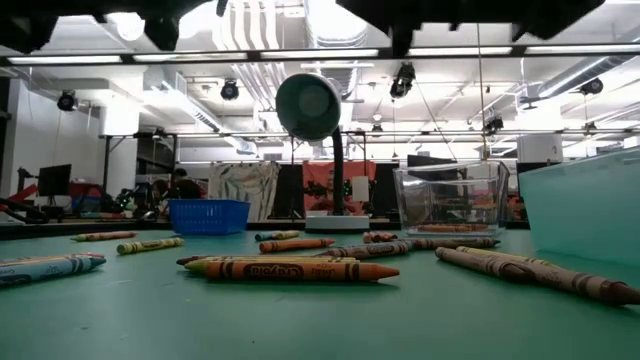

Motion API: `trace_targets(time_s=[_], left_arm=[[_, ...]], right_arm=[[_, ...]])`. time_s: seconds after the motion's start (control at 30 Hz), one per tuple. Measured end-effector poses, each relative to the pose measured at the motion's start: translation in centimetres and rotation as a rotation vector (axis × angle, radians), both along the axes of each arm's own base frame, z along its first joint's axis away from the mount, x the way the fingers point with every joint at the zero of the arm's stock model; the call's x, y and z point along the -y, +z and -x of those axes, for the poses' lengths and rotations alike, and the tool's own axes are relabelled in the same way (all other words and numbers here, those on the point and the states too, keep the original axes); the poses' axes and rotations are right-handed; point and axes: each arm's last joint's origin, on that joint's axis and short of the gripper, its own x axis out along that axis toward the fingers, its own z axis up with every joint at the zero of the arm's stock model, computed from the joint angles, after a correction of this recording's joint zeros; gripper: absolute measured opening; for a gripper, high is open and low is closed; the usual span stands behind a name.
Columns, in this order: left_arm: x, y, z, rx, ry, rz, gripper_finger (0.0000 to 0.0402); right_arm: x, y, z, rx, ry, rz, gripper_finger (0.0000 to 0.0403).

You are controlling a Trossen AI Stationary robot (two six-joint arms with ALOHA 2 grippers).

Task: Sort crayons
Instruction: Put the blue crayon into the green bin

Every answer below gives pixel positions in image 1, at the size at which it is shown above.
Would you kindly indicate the orange crayon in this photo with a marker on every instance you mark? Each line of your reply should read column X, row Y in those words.
column 300, row 271
column 450, row 228
column 384, row 237
column 295, row 245

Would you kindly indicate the black overhead light bar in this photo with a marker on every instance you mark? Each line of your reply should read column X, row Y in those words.
column 518, row 50

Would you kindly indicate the black ceiling spotlight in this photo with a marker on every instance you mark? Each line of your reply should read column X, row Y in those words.
column 591, row 86
column 230, row 91
column 493, row 124
column 402, row 82
column 66, row 101

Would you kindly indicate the white cylinder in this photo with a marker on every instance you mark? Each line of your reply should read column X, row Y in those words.
column 540, row 148

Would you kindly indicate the black monitor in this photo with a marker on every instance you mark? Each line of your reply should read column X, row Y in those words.
column 54, row 180

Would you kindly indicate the clear plastic container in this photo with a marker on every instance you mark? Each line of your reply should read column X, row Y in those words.
column 450, row 200

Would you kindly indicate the white desk lamp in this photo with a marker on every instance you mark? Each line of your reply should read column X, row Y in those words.
column 307, row 107

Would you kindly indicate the white paper sign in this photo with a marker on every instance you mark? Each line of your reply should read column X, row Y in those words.
column 360, row 189

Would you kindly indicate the person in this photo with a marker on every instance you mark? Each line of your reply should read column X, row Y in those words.
column 185, row 187

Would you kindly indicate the teal plastic bin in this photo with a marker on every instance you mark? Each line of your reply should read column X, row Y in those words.
column 585, row 210

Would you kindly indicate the red hanging cloth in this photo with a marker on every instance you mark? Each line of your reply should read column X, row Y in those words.
column 317, row 177

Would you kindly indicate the red-brown crayon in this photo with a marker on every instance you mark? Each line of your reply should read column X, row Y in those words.
column 480, row 262
column 590, row 287
column 457, row 243

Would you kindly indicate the blue plastic basket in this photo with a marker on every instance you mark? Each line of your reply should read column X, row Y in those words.
column 207, row 217

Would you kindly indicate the patterned hanging cloth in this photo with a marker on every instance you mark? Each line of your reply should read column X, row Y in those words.
column 245, row 185

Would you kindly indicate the green table mat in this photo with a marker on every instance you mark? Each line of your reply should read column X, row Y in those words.
column 300, row 320

